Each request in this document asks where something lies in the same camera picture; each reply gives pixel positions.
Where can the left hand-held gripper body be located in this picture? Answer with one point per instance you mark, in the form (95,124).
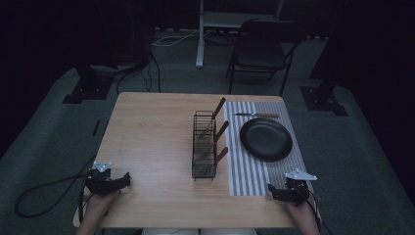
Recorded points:
(99,184)

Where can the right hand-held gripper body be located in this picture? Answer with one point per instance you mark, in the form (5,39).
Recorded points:
(298,189)

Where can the person's left hand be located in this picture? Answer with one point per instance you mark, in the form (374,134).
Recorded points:
(98,205)

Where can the person's right hand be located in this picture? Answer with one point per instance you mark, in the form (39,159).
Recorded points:
(301,213)

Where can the grey white striped placemat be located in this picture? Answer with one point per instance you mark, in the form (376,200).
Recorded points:
(243,173)

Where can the black round plate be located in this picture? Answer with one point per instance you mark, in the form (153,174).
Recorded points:
(266,139)

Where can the black folding chair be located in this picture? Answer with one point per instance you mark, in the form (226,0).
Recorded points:
(261,55)

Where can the black stand with base plate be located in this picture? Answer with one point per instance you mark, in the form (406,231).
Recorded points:
(89,88)
(323,98)

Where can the white metal desk frame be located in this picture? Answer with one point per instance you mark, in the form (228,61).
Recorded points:
(225,19)

